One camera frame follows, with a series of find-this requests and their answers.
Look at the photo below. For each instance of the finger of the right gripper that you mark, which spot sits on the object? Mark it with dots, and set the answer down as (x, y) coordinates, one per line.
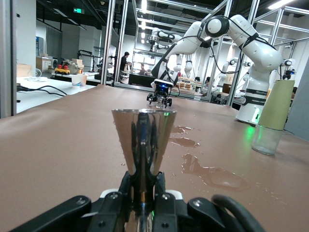
(168, 102)
(151, 98)

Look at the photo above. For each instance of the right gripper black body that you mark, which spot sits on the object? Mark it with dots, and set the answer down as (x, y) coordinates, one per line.
(161, 93)

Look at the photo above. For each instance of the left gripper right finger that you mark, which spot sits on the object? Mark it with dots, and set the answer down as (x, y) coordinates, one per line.
(166, 212)

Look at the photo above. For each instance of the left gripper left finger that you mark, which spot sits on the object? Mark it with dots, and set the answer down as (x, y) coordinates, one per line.
(106, 212)

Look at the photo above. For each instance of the clear glass beaker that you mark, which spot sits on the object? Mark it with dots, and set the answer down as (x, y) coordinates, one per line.
(160, 105)

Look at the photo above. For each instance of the steel conical jigger cup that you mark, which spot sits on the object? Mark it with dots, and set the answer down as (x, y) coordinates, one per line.
(144, 135)

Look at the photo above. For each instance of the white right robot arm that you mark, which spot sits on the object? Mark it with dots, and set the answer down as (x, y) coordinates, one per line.
(260, 58)

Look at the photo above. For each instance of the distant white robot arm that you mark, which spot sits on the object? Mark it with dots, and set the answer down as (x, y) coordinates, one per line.
(166, 36)

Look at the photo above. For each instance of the paper cup with blue print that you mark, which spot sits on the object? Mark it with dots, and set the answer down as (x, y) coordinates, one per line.
(76, 82)

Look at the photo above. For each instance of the tray of bread buns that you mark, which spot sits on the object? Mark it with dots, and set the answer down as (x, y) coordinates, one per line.
(188, 84)

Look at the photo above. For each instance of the spilled liquid puddle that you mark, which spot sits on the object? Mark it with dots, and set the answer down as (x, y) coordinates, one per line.
(184, 142)
(217, 177)
(179, 130)

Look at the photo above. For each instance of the person in black shirt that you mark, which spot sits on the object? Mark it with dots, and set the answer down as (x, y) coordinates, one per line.
(124, 61)

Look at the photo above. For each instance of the brown table mat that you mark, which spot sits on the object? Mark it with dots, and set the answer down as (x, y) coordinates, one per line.
(60, 149)

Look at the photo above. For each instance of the yellow-green plastic bottle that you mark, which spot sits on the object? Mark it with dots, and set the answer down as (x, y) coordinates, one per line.
(277, 104)

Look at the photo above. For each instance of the green exit sign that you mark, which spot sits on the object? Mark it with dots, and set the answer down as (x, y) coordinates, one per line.
(79, 10)

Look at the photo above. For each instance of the white side table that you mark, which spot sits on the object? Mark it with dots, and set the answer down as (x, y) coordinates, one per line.
(36, 101)

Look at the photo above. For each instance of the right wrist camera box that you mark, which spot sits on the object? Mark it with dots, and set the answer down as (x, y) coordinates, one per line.
(163, 82)

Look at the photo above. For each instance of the aluminium cell frame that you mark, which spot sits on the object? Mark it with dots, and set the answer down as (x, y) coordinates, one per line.
(6, 60)
(108, 48)

